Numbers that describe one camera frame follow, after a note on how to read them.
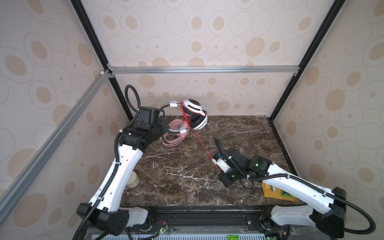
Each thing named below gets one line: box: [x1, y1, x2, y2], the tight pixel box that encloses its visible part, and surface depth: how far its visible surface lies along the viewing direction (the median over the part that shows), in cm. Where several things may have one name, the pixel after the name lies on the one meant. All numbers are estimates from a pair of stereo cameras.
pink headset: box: [160, 119, 190, 147], surface depth 105 cm
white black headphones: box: [159, 98, 208, 134], surface depth 68 cm
